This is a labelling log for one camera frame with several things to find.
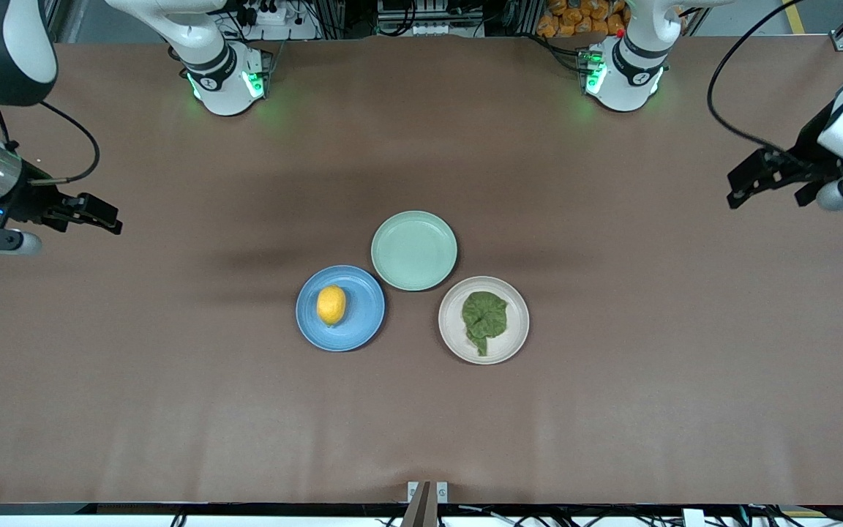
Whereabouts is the yellow lemon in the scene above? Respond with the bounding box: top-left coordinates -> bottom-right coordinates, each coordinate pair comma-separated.
317,285 -> 348,327

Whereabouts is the green lettuce leaf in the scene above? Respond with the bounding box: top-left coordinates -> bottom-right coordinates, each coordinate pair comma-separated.
462,291 -> 509,358

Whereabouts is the net bag of oranges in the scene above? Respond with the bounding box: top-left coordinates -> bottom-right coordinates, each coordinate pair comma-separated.
536,0 -> 629,39

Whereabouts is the white power strip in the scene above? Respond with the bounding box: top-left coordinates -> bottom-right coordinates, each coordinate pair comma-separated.
235,0 -> 320,42

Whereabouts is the beige plate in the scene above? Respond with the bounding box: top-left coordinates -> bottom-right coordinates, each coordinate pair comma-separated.
438,276 -> 531,365

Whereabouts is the blue plate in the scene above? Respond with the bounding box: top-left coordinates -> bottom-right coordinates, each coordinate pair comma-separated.
296,265 -> 386,353

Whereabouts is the pale green plate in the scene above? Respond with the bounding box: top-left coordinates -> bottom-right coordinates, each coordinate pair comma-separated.
371,211 -> 459,292

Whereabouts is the brown table cover sheet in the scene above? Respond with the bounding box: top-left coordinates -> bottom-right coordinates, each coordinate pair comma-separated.
0,35 -> 843,507

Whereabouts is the brown wooden strut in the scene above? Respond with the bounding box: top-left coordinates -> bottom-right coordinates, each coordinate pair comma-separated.
400,481 -> 439,527

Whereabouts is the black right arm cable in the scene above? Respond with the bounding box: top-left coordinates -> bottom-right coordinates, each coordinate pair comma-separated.
0,100 -> 101,185

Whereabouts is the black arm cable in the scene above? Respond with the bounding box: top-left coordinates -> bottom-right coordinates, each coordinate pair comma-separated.
706,0 -> 812,156
0,100 -> 101,185

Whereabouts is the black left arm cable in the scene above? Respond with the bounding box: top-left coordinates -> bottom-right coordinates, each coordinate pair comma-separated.
706,0 -> 812,156

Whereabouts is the metal clamp bracket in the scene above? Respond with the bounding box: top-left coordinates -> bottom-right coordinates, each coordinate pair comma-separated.
407,481 -> 449,506

